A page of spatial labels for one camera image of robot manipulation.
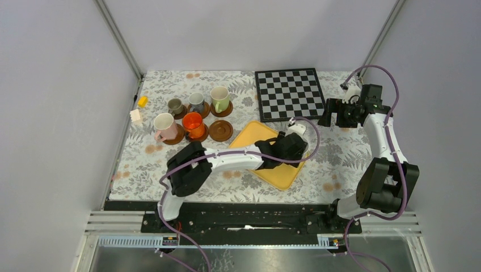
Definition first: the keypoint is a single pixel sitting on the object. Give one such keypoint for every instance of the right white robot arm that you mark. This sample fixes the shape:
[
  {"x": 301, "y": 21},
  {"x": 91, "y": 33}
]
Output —
[{"x": 388, "y": 182}]

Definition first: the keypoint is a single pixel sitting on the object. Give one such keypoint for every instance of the yellow block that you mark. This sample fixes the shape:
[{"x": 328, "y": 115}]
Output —
[{"x": 142, "y": 102}]

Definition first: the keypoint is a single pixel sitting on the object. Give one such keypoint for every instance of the brown wooden coaster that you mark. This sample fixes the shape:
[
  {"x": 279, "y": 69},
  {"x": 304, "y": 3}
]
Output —
[
  {"x": 221, "y": 130},
  {"x": 179, "y": 137},
  {"x": 201, "y": 138},
  {"x": 224, "y": 113},
  {"x": 205, "y": 113}
]

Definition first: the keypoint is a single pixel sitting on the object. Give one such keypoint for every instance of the floral tablecloth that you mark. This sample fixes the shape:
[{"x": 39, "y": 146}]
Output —
[{"x": 333, "y": 172}]

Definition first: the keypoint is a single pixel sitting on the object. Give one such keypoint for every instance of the black white chessboard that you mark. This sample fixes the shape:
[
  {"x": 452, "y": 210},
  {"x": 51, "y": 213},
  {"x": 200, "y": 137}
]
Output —
[{"x": 288, "y": 93}]

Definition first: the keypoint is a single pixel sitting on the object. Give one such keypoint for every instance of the cream white block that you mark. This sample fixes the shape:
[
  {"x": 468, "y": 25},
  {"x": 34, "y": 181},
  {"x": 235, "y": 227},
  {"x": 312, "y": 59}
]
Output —
[{"x": 136, "y": 116}]

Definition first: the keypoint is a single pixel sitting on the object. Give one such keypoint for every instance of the small grey cup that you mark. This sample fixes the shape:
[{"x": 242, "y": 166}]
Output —
[{"x": 175, "y": 106}]

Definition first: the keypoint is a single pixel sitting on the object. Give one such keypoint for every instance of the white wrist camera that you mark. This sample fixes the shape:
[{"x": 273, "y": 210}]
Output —
[
  {"x": 352, "y": 93},
  {"x": 295, "y": 128}
]

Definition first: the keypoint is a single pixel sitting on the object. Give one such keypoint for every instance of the small dark brown coaster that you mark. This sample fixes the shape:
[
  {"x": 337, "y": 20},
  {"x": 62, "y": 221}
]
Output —
[{"x": 182, "y": 113}]

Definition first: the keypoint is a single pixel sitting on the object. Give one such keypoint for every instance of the orange enamel mug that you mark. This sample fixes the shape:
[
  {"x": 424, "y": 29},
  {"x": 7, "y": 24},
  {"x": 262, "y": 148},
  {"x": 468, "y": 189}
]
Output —
[{"x": 193, "y": 125}]

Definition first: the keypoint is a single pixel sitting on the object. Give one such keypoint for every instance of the green mug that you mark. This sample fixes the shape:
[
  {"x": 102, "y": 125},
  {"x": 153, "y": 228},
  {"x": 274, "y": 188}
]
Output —
[{"x": 220, "y": 98}]

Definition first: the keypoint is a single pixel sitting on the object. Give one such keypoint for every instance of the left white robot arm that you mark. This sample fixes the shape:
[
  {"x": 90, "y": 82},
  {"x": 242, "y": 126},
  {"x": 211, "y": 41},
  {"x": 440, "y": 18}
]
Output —
[{"x": 190, "y": 168}]

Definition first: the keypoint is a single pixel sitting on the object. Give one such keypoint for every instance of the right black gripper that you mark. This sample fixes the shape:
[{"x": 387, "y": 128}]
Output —
[{"x": 336, "y": 106}]

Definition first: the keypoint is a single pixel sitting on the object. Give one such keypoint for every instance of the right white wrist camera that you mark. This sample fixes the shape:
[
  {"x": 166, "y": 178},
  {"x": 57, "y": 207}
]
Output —
[{"x": 352, "y": 93}]

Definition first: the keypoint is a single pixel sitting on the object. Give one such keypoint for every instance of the blue grey mug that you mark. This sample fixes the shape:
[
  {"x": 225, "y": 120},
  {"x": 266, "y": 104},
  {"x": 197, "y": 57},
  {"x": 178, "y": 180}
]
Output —
[{"x": 196, "y": 103}]

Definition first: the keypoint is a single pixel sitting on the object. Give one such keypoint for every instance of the yellow plastic tray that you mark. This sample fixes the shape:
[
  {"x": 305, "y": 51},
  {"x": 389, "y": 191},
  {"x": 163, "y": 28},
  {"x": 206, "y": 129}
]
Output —
[{"x": 280, "y": 177}]

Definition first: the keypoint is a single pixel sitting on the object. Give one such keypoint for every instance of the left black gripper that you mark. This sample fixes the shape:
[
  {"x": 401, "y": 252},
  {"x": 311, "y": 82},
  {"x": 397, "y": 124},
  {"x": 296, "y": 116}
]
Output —
[{"x": 296, "y": 156}]

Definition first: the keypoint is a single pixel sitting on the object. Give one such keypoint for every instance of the pink mug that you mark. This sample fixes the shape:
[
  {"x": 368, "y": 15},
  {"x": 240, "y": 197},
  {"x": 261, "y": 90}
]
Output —
[{"x": 166, "y": 127}]

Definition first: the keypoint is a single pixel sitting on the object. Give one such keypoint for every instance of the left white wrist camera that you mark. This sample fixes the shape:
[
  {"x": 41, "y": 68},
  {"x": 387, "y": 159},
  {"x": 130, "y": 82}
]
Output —
[{"x": 295, "y": 128}]

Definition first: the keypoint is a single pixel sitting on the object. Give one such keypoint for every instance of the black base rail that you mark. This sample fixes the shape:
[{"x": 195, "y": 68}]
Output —
[{"x": 246, "y": 224}]

